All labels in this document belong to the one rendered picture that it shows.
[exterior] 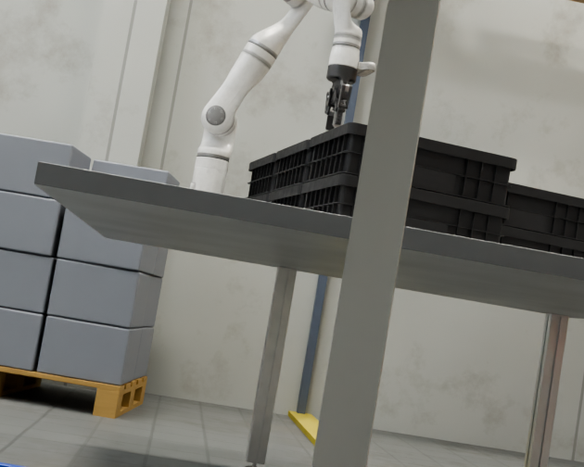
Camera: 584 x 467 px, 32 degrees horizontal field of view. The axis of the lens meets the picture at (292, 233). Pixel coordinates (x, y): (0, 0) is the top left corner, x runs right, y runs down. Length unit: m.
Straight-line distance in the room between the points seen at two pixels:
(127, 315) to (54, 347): 0.31
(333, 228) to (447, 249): 0.21
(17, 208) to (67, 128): 1.26
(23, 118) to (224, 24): 1.15
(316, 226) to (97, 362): 2.40
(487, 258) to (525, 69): 3.90
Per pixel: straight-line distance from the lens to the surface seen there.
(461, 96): 5.57
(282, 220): 1.78
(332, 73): 2.56
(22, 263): 4.17
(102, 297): 4.09
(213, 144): 2.85
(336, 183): 2.13
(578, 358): 5.67
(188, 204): 1.78
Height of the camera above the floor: 0.51
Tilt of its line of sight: 5 degrees up
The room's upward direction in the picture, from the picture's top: 10 degrees clockwise
